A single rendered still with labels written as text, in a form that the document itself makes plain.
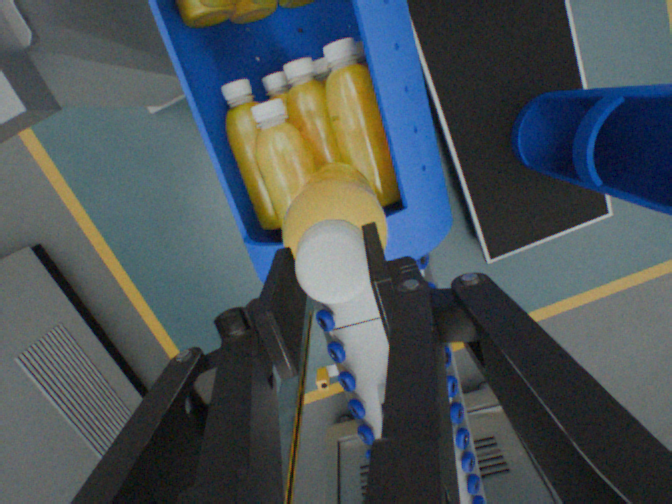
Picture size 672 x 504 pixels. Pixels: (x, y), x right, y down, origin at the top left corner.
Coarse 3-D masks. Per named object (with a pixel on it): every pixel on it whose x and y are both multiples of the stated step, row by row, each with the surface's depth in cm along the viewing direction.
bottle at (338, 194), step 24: (336, 168) 32; (312, 192) 24; (336, 192) 23; (360, 192) 24; (288, 216) 24; (312, 216) 22; (336, 216) 22; (360, 216) 22; (384, 216) 25; (288, 240) 23; (384, 240) 24
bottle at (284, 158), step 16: (272, 128) 47; (288, 128) 47; (256, 144) 48; (272, 144) 47; (288, 144) 47; (304, 144) 48; (272, 160) 47; (288, 160) 47; (304, 160) 48; (272, 176) 48; (288, 176) 48; (304, 176) 48; (272, 192) 49; (288, 192) 48
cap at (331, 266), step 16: (304, 240) 20; (320, 240) 19; (336, 240) 19; (352, 240) 19; (304, 256) 19; (320, 256) 19; (336, 256) 19; (352, 256) 19; (304, 272) 20; (320, 272) 20; (336, 272) 20; (352, 272) 20; (368, 272) 20; (304, 288) 20; (320, 288) 20; (336, 288) 20; (352, 288) 20
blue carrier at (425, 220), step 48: (336, 0) 56; (384, 0) 38; (192, 48) 51; (240, 48) 57; (288, 48) 60; (384, 48) 38; (192, 96) 46; (384, 96) 39; (432, 144) 45; (240, 192) 56; (432, 192) 45; (432, 240) 45
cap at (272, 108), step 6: (270, 102) 46; (276, 102) 47; (252, 108) 47; (258, 108) 47; (264, 108) 46; (270, 108) 46; (276, 108) 47; (282, 108) 48; (258, 114) 47; (264, 114) 47; (270, 114) 47; (276, 114) 47; (258, 120) 47
